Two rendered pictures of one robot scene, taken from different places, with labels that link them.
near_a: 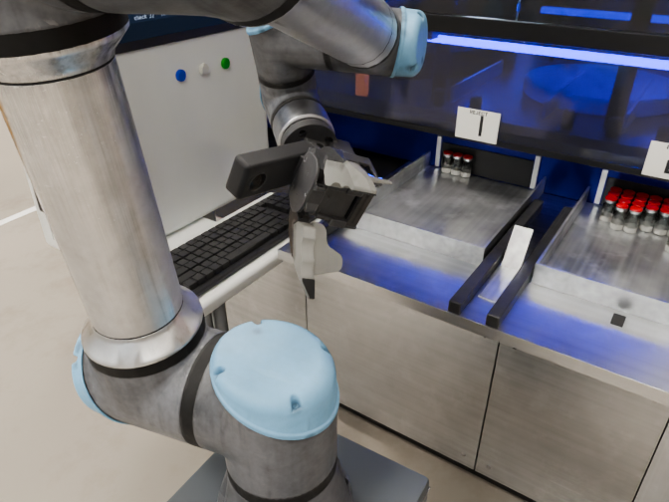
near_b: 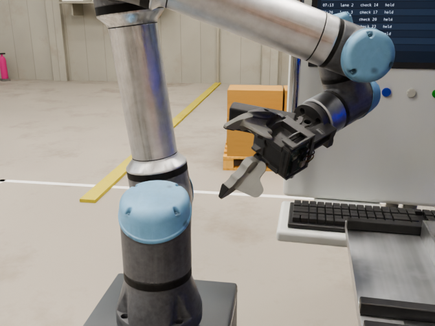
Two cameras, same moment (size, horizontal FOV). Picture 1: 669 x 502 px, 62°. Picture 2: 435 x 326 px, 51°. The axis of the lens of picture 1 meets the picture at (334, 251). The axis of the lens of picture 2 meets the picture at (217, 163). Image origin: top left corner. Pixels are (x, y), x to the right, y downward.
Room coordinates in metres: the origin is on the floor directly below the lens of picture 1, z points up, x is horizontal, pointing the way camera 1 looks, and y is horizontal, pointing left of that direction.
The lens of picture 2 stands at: (0.22, -0.62, 1.29)
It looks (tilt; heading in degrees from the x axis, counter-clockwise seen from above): 18 degrees down; 67
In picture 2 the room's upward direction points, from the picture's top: straight up
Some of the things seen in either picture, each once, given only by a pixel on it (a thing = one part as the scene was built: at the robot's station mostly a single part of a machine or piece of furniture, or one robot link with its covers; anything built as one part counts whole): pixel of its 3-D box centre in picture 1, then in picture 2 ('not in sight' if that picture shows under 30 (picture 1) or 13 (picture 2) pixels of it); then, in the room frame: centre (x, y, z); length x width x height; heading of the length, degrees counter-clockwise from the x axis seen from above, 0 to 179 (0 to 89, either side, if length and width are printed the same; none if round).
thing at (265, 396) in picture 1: (271, 401); (156, 227); (0.39, 0.06, 0.96); 0.13 x 0.12 x 0.14; 70
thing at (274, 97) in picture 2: not in sight; (283, 126); (2.37, 2.95, 0.33); 1.15 x 0.79 x 0.65; 149
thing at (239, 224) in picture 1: (239, 236); (370, 218); (0.97, 0.19, 0.82); 0.40 x 0.14 x 0.02; 146
